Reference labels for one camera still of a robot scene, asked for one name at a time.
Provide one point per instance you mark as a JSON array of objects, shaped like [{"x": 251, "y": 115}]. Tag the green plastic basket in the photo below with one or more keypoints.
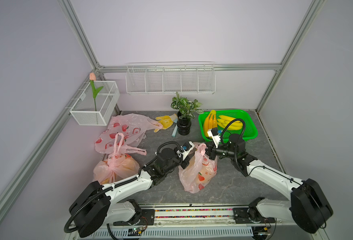
[{"x": 223, "y": 118}]

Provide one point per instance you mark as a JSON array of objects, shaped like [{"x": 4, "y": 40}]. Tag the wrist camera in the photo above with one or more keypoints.
[
  {"x": 185, "y": 150},
  {"x": 215, "y": 136}
]

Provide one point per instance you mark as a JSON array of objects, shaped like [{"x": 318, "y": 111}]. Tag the pink strawberry plastic bag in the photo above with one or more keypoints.
[{"x": 125, "y": 130}]

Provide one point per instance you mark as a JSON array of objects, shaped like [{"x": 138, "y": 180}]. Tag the white wire wall shelf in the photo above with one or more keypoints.
[{"x": 170, "y": 77}]

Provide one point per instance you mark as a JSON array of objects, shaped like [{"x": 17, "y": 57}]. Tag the pink artificial tulip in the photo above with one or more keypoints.
[{"x": 95, "y": 91}]

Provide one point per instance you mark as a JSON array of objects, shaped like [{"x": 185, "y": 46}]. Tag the potted plant black vase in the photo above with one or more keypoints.
[{"x": 186, "y": 110}]

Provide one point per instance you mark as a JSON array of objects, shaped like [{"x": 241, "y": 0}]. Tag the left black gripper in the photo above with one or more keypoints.
[{"x": 185, "y": 162}]

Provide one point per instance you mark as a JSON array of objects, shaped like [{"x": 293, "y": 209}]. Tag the light blue white tube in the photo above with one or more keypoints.
[{"x": 175, "y": 130}]

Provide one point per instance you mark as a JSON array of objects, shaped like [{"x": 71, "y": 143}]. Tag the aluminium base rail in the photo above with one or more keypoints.
[{"x": 193, "y": 221}]

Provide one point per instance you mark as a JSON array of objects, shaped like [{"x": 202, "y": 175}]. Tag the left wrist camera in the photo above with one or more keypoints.
[{"x": 185, "y": 150}]

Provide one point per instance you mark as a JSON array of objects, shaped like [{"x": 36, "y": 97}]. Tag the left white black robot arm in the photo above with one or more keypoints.
[{"x": 119, "y": 189}]

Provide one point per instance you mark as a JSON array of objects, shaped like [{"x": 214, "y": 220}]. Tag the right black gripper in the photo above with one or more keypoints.
[{"x": 210, "y": 150}]

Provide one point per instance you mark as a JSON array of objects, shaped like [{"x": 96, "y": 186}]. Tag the white wire side basket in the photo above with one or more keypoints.
[{"x": 81, "y": 106}]

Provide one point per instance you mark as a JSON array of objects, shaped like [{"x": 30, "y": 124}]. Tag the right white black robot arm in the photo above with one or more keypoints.
[{"x": 306, "y": 205}]

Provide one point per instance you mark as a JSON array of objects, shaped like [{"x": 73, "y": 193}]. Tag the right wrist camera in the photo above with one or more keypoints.
[{"x": 215, "y": 136}]

